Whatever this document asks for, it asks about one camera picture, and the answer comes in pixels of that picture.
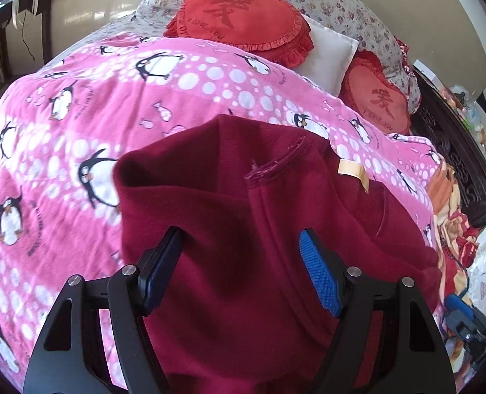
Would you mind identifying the cluttered white bedside table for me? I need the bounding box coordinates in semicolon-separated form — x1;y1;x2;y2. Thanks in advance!
440;82;486;198

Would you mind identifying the dark carved wooden headboard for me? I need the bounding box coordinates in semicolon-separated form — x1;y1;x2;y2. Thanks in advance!
409;66;486;226

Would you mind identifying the orange floral blanket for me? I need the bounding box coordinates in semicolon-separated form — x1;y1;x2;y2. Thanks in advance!
426;160;482;378

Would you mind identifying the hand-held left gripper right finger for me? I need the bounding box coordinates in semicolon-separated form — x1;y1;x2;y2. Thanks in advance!
299;228;457;394

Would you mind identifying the maroon fleece garment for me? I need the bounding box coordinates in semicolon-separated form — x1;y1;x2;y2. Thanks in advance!
114;115;443;394

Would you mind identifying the pink penguin print blanket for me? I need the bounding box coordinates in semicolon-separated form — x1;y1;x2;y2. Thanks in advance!
0;35;447;394

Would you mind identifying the red heart-shaped pillow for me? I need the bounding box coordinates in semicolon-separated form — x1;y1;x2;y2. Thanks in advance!
339;49;414;136
163;0;315;70

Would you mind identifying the white box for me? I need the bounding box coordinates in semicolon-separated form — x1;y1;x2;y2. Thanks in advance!
413;59;447;91

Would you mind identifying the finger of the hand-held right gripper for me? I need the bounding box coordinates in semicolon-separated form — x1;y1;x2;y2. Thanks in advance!
446;294;475;317

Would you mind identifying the white pillow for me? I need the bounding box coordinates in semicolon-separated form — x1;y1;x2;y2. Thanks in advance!
298;14;359;95

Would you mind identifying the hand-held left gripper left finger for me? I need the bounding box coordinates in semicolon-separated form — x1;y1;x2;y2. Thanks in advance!
22;226;183;394

